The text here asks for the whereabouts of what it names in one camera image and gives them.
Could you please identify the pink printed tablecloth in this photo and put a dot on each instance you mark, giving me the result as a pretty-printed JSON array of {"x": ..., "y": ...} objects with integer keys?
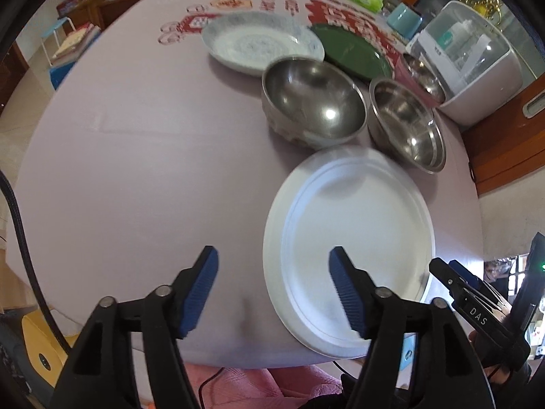
[{"x": 127, "y": 157}]

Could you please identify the pink garment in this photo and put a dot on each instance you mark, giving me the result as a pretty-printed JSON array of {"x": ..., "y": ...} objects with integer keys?
[{"x": 264, "y": 387}]

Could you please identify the pink steel bowl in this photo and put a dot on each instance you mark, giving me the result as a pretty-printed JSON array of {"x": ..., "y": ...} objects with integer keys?
[{"x": 421, "y": 74}]

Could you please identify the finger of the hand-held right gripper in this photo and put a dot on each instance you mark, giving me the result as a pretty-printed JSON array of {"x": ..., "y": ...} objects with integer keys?
[
  {"x": 445, "y": 272},
  {"x": 464, "y": 272}
]

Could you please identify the low wooden cabinet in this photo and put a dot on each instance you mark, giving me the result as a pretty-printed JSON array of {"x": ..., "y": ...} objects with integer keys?
[{"x": 102, "y": 6}]

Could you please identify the light blue container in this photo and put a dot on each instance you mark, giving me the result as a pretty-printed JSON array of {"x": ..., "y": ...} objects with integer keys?
[{"x": 402, "y": 19}]

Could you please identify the white oval fitting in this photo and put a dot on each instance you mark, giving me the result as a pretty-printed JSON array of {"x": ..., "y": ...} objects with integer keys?
[{"x": 534, "y": 106}]

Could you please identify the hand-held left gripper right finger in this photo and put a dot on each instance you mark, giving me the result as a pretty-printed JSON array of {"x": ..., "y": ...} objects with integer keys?
[{"x": 347, "y": 294}]

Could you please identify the patterned steel bowl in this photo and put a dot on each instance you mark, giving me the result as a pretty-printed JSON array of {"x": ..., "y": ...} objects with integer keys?
[{"x": 315, "y": 93}]

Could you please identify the white sterilizer appliance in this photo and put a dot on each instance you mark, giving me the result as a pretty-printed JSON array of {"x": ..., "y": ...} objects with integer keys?
[{"x": 489, "y": 89}]

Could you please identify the light blue perforated stool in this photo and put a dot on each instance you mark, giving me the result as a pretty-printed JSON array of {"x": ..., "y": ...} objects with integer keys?
[{"x": 407, "y": 355}]

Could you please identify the wide-rim steel bowl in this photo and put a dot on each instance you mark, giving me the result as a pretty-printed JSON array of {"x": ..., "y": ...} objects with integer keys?
[{"x": 404, "y": 123}]

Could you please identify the green plate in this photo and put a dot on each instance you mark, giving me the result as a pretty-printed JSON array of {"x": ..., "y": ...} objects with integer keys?
[{"x": 353, "y": 49}]

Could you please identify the blue patterned white plate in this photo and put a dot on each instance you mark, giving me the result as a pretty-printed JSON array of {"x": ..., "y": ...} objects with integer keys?
[{"x": 251, "y": 42}]

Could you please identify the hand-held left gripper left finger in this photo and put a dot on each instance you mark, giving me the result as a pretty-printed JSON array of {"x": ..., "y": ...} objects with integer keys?
[{"x": 200, "y": 294}]

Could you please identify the person's right hand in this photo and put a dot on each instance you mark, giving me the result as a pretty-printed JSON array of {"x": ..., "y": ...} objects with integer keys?
[{"x": 476, "y": 338}]

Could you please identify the tall wooden cabinet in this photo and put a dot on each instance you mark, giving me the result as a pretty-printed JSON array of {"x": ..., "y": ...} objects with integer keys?
[{"x": 506, "y": 153}]

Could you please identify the white-legged blue stool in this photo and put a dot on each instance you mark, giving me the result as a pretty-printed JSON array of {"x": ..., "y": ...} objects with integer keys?
[{"x": 57, "y": 25}]

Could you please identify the yellow stool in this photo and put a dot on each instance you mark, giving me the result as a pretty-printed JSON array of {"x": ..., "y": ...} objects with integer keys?
[{"x": 38, "y": 341}]

